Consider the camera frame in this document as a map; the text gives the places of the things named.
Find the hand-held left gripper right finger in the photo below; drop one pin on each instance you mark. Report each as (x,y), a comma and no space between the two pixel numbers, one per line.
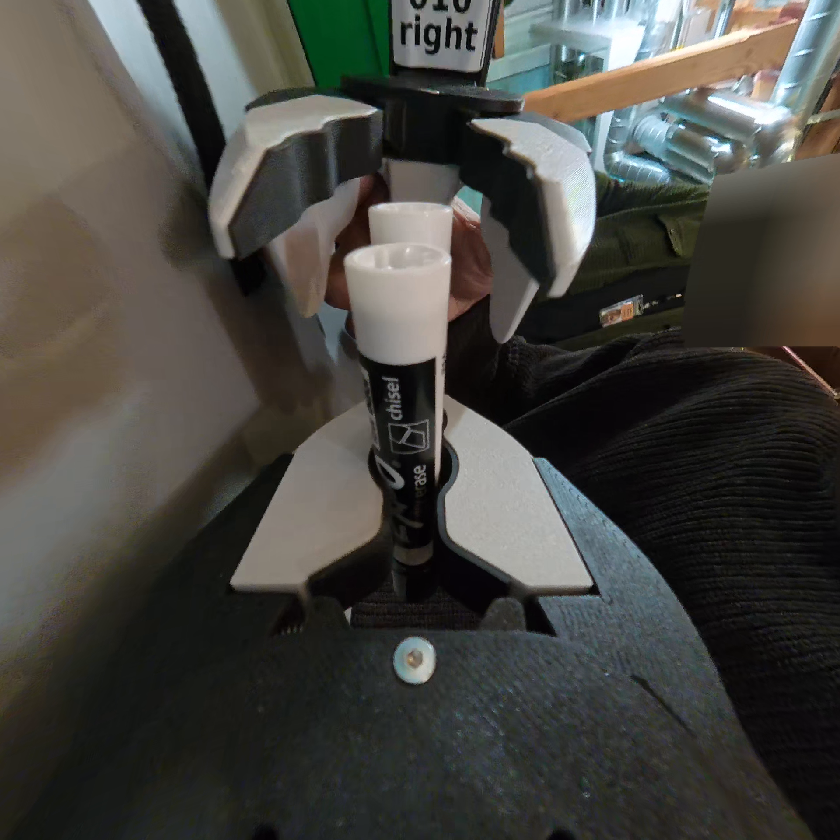
(512,518)

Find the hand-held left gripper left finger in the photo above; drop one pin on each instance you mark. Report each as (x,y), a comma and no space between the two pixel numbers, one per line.
(315,518)

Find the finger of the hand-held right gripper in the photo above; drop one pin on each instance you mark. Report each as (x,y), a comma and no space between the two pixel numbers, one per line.
(564,184)
(262,138)

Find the black dry erase marker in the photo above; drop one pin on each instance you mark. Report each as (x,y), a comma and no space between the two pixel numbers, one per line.
(400,315)
(410,223)

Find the person's right hand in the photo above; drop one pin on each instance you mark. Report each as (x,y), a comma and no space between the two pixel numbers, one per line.
(471,269)

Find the green plastic bin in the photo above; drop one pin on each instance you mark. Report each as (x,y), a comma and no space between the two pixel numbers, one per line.
(341,39)

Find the wooden beam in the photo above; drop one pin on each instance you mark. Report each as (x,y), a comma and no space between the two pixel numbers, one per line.
(656,72)

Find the person's black knit clothing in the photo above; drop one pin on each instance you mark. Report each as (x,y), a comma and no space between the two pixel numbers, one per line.
(689,459)

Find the silver ventilation duct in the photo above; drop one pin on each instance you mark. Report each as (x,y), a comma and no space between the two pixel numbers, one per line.
(689,131)

